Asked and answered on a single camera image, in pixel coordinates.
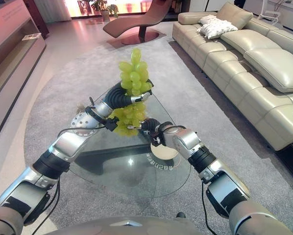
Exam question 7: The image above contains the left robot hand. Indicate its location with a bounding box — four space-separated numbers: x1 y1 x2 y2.
103 79 154 110

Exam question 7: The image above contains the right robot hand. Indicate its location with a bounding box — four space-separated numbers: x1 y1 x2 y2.
126 118 167 143

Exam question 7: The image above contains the green grape bunch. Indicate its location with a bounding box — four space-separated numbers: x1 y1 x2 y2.
113 47 154 138

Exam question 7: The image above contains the beige round plate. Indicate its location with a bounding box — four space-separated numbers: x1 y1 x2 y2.
150 143 179 161

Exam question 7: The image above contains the grey round rug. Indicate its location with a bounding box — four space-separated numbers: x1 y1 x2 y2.
23 36 293 235

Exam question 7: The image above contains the triangular glass coffee table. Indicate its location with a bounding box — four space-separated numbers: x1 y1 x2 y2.
67 91 193 199

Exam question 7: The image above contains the brown lounge chair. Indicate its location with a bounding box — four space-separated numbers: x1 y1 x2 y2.
102 0 173 45

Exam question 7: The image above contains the potted green plant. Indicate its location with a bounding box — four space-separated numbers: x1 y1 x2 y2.
91 0 120 22

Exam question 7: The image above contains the silver robot torso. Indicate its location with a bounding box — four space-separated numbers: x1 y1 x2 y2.
45 216 198 235

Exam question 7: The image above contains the beige leather sofa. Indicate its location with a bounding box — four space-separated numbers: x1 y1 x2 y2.
171 1 293 151

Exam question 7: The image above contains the book on cabinet shelf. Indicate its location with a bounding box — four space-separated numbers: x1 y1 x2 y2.
23 33 42 41

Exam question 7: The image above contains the white patterned pillow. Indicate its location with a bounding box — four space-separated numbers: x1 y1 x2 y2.
196 14 239 40

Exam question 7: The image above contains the beige leather cushion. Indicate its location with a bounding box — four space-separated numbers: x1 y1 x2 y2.
243 47 293 94

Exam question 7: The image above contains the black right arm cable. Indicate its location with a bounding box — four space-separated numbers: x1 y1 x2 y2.
200 181 218 235

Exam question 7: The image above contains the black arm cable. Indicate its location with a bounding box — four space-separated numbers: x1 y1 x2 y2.
200 181 218 235
31 124 105 235

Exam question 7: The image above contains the long low wall cabinet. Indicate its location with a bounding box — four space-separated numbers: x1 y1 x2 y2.
0 0 47 150

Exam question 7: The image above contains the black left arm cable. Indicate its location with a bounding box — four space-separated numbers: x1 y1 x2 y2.
31 124 105 235

